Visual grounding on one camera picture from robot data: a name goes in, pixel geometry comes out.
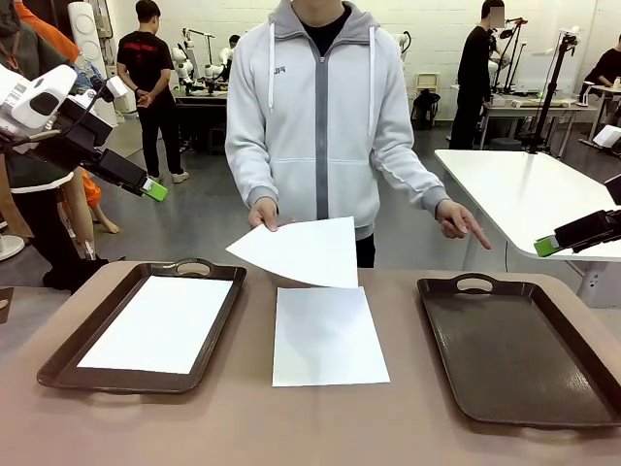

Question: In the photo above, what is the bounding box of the person in orange jacket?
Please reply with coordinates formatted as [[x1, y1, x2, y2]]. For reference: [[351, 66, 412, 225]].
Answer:
[[21, 0, 120, 261]]

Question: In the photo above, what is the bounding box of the grey background desk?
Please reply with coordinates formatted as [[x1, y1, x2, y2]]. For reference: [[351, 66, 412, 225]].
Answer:
[[477, 94, 599, 151]]

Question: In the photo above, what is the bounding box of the person's right hand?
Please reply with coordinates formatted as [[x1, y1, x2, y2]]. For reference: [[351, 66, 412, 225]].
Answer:
[[246, 197, 281, 233]]

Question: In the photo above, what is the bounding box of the seated person in black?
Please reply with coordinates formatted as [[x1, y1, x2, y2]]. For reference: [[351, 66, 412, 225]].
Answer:
[[584, 48, 621, 89]]

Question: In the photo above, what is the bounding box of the black tripod stand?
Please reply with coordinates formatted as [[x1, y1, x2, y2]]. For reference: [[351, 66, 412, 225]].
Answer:
[[527, 26, 582, 155]]

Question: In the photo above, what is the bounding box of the man in black t-shirt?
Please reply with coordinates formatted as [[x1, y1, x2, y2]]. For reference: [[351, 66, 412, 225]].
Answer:
[[116, 0, 191, 185]]

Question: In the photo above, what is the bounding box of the person's right forearm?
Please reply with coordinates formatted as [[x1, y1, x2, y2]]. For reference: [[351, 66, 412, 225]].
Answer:
[[242, 140, 285, 208]]

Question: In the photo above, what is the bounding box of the person's left forearm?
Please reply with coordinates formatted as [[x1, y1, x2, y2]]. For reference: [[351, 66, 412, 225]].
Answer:
[[373, 145, 452, 215]]

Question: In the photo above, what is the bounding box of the brown plastic serving tray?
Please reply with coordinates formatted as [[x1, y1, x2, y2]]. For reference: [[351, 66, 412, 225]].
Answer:
[[416, 273, 621, 429], [36, 257, 247, 395]]

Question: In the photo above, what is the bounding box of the background workbench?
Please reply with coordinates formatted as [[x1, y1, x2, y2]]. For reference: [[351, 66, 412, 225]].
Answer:
[[172, 84, 229, 147]]

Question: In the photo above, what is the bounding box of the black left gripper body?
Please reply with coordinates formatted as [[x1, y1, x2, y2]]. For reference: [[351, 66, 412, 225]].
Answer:
[[36, 95, 118, 170]]

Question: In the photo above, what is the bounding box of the brown board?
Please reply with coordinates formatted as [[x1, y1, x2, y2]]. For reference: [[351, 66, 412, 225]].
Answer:
[[0, 286, 16, 325]]

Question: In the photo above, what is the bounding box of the person's left hand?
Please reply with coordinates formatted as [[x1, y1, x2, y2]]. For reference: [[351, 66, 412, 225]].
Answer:
[[435, 198, 493, 251]]

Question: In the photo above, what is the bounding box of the man in black clothes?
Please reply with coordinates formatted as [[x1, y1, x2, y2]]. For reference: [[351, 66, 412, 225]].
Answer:
[[448, 0, 506, 150]]

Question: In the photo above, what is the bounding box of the white fan base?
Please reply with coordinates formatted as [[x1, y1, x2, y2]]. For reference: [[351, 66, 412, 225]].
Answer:
[[0, 235, 26, 263]]

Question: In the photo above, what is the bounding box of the white tower air conditioner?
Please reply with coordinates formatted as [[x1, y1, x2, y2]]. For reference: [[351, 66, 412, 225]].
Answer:
[[67, 0, 140, 116]]

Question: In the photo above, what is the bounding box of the large white table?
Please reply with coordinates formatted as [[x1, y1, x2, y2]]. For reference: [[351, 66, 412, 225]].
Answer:
[[434, 148, 621, 308]]

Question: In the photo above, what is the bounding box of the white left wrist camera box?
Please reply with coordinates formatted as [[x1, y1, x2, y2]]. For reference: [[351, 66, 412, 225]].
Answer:
[[103, 76, 129, 104]]

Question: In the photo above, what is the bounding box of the person in white grey hoodie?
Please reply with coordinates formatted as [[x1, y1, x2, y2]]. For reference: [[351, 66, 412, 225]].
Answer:
[[224, 0, 452, 269]]

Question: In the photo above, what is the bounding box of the grey plastic stool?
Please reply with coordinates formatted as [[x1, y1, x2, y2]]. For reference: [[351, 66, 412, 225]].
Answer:
[[208, 123, 229, 155]]

